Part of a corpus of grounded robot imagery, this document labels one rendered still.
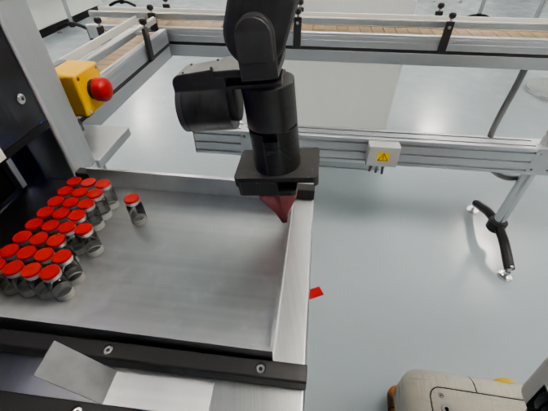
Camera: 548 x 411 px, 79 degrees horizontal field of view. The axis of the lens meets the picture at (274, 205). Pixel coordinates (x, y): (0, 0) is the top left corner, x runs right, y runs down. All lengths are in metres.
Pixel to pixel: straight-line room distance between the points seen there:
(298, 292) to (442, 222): 1.59
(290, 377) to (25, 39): 0.53
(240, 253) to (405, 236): 1.41
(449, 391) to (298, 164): 0.84
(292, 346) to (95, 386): 0.19
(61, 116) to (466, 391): 1.11
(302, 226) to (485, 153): 1.15
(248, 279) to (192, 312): 0.08
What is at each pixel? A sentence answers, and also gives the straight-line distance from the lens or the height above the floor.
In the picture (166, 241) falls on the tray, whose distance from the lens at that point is 0.49.
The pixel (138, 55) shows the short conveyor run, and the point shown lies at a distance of 1.09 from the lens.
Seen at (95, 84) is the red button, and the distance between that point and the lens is 0.66.
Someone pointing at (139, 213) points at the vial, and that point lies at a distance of 0.51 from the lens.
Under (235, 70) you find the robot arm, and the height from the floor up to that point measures 1.11.
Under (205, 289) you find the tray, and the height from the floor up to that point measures 0.88.
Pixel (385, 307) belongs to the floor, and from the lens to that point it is 1.51.
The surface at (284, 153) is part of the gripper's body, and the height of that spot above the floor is 1.02.
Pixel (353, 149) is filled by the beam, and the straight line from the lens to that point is 1.41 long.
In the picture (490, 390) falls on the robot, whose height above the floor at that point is 0.28.
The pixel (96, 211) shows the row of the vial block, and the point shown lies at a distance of 0.53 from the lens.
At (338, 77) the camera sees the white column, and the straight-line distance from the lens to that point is 1.90.
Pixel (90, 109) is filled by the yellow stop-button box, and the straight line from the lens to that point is 0.67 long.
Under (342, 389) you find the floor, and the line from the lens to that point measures 1.32.
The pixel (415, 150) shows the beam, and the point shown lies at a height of 0.51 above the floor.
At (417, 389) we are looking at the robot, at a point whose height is 0.28.
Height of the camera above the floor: 1.23
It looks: 42 degrees down
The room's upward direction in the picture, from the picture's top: straight up
